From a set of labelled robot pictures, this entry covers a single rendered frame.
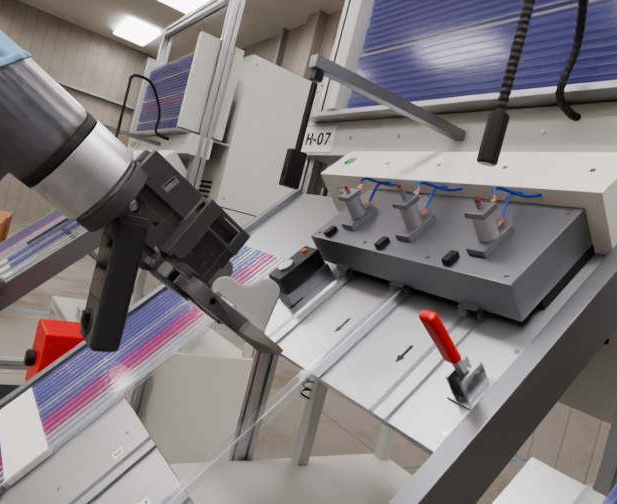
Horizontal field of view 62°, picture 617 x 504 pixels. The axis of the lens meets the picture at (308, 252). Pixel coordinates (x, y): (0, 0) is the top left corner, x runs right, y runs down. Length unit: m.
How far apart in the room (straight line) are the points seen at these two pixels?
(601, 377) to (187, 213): 0.59
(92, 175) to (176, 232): 0.09
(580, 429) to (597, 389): 3.17
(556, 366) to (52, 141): 0.46
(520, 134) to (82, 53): 11.82
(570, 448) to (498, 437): 3.54
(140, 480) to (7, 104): 0.41
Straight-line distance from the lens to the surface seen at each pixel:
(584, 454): 3.99
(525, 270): 0.53
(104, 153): 0.43
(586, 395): 0.82
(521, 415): 0.51
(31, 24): 12.30
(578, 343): 0.56
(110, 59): 12.43
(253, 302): 0.47
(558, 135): 0.72
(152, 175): 0.45
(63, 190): 0.43
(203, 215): 0.45
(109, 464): 0.70
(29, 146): 0.42
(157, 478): 0.63
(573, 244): 0.59
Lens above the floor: 1.14
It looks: 2 degrees down
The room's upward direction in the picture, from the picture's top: 14 degrees clockwise
